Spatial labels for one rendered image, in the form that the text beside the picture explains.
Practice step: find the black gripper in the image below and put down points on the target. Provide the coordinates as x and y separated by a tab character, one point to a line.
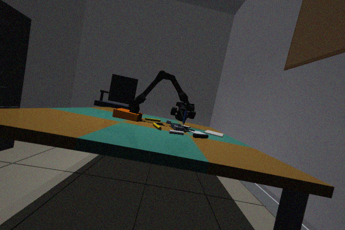
181	111

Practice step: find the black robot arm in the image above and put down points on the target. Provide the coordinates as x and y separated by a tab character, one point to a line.
162	75

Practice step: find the grey keyboard with keys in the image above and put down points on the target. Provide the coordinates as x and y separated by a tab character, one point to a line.
177	127

